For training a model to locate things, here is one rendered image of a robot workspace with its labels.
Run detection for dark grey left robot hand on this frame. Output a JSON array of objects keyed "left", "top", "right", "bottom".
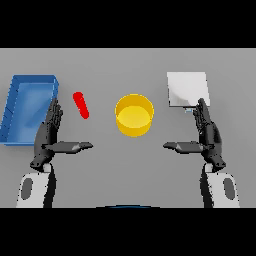
[{"left": 29, "top": 97, "right": 94, "bottom": 173}]

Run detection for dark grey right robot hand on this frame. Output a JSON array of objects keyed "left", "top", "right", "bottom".
[{"left": 162, "top": 97, "right": 227, "bottom": 173}]

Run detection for red beaker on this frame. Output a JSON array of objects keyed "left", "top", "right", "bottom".
[{"left": 72, "top": 91, "right": 91, "bottom": 120}]

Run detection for pale square measuring scale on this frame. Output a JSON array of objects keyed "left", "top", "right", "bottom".
[{"left": 166, "top": 71, "right": 211, "bottom": 110}]

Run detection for yellow bowl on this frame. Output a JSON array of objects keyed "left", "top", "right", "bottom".
[{"left": 114, "top": 93, "right": 155, "bottom": 138}]

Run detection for blue tray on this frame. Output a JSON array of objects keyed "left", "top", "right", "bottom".
[{"left": 0, "top": 74, "right": 60, "bottom": 147}]

